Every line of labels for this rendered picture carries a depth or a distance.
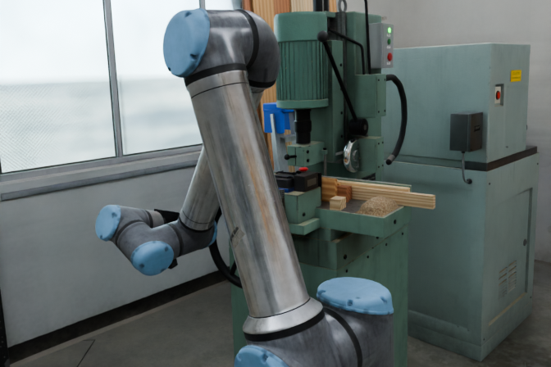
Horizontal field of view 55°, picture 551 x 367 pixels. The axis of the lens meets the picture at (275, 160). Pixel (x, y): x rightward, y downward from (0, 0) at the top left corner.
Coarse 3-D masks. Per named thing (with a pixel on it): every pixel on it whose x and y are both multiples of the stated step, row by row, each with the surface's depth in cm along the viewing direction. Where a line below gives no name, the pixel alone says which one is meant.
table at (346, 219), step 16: (320, 208) 161; (352, 208) 160; (400, 208) 159; (304, 224) 155; (320, 224) 162; (336, 224) 158; (352, 224) 155; (368, 224) 152; (384, 224) 149; (400, 224) 159
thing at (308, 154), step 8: (296, 144) 181; (304, 144) 180; (312, 144) 180; (320, 144) 183; (288, 152) 179; (296, 152) 177; (304, 152) 176; (312, 152) 180; (288, 160) 180; (296, 160) 178; (304, 160) 176; (312, 160) 180; (320, 160) 184
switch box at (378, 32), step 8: (376, 24) 187; (384, 24) 187; (392, 24) 193; (376, 32) 188; (384, 32) 187; (392, 32) 193; (376, 40) 188; (384, 40) 188; (392, 40) 193; (376, 48) 188; (384, 48) 188; (392, 48) 194; (376, 56) 189; (384, 56) 188; (392, 56) 194; (376, 64) 189; (384, 64) 189; (392, 64) 195
